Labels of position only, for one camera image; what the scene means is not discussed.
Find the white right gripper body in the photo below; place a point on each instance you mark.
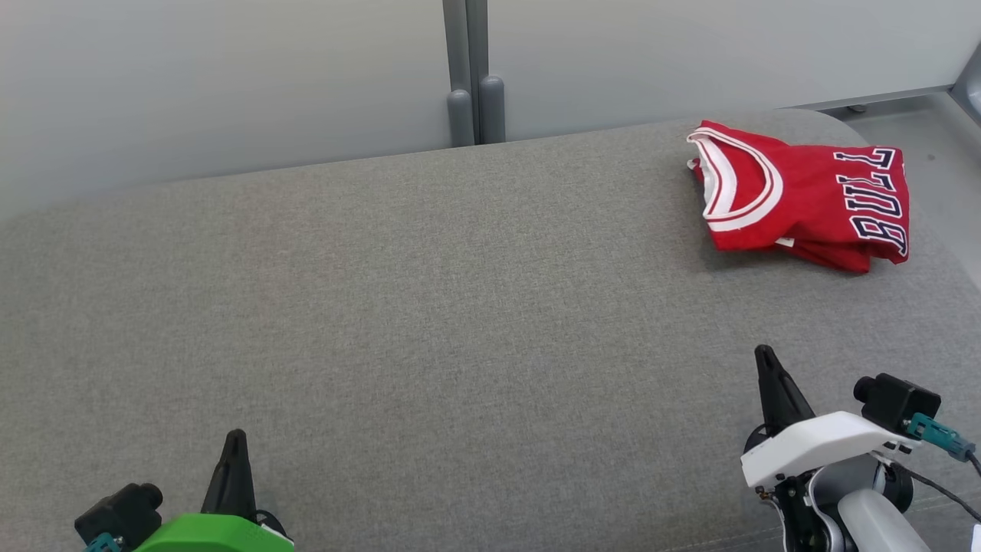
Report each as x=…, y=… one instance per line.
x=820, y=441

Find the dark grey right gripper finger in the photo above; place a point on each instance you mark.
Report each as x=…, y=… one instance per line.
x=795, y=406
x=774, y=414

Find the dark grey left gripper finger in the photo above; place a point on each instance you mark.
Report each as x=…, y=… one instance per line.
x=247, y=491
x=226, y=491

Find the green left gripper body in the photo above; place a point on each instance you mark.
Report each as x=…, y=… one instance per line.
x=214, y=535

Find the red shorts with white trim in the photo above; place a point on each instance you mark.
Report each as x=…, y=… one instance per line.
x=839, y=259

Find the red jersey with white sleeves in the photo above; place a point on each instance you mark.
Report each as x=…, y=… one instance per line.
x=812, y=192

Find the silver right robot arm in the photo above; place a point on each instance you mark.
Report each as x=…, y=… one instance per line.
x=874, y=521

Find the grey fabric sofa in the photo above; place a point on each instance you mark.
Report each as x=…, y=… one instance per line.
x=383, y=307

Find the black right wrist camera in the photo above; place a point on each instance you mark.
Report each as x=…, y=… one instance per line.
x=897, y=399

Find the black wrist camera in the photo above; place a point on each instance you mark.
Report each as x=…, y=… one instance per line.
x=897, y=399
x=119, y=514

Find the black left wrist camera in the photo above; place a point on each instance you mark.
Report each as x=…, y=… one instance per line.
x=119, y=514

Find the grey rounded post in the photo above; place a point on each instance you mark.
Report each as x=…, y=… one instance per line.
x=492, y=111
x=460, y=119

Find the grey partition frame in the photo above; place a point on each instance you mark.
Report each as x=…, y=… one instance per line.
x=465, y=38

